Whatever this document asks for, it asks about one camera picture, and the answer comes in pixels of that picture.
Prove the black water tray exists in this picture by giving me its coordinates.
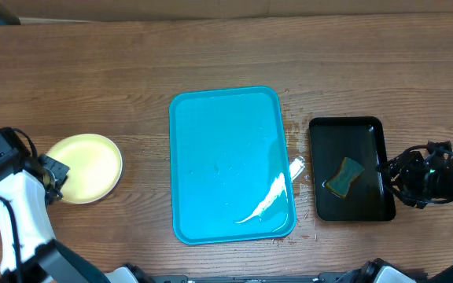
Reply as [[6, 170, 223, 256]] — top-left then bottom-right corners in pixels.
[[309, 116, 396, 222]]

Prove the yellow-green sponge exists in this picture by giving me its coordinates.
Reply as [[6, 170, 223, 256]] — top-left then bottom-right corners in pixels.
[[324, 157, 364, 199]]

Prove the yellow-green plastic plate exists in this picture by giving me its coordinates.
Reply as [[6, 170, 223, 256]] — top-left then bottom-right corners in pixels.
[[47, 134, 123, 204]]

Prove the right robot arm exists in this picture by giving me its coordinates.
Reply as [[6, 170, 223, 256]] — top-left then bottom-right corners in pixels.
[[377, 142, 453, 282]]

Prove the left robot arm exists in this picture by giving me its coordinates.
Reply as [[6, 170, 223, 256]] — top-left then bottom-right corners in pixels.
[[0, 152, 109, 282]]

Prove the teal plastic tray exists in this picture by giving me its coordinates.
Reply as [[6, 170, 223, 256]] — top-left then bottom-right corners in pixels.
[[168, 86, 296, 245]]

